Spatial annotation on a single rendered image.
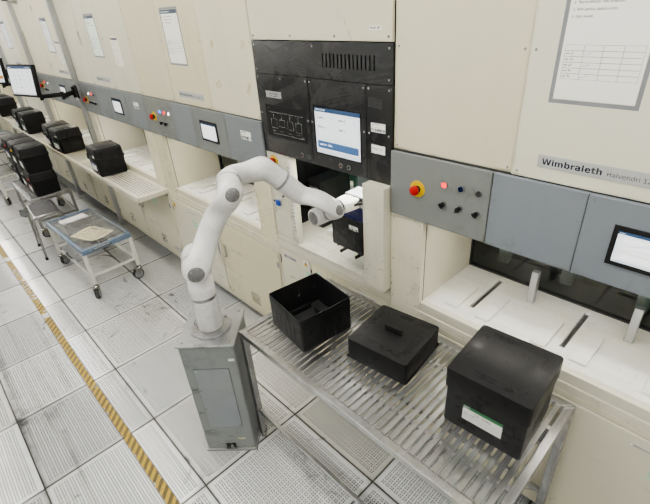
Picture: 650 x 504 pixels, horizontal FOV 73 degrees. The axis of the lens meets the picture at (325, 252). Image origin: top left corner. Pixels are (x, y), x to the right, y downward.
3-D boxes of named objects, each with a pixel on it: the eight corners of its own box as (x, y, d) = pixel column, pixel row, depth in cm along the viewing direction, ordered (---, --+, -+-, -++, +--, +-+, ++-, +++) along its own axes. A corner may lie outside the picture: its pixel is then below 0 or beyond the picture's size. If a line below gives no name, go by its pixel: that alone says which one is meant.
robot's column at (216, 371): (207, 451, 240) (174, 347, 201) (218, 410, 264) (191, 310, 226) (257, 450, 238) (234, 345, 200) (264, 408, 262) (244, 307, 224)
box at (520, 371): (440, 417, 159) (445, 367, 146) (476, 371, 177) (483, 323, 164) (519, 463, 142) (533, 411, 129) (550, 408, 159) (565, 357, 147)
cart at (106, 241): (58, 264, 432) (39, 220, 408) (109, 243, 464) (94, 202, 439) (97, 301, 372) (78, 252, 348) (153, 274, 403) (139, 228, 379)
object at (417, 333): (346, 355, 190) (344, 332, 183) (382, 319, 209) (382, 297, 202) (405, 386, 173) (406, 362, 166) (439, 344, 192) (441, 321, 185)
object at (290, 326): (318, 300, 226) (316, 272, 217) (352, 326, 206) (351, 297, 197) (272, 322, 213) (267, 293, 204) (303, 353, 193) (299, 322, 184)
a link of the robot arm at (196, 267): (202, 272, 203) (204, 291, 190) (177, 265, 198) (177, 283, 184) (245, 176, 188) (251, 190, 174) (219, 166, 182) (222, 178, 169)
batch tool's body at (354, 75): (286, 345, 309) (242, 41, 211) (373, 286, 364) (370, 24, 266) (382, 415, 253) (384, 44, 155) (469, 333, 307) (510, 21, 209)
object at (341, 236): (331, 247, 233) (328, 192, 217) (357, 234, 244) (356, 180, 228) (365, 263, 217) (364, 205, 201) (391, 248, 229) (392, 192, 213)
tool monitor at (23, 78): (17, 106, 411) (0, 64, 393) (73, 96, 440) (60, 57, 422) (28, 111, 385) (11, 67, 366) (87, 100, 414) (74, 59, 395)
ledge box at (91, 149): (90, 171, 422) (81, 145, 409) (119, 164, 437) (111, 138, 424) (100, 178, 402) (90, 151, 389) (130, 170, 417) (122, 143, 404)
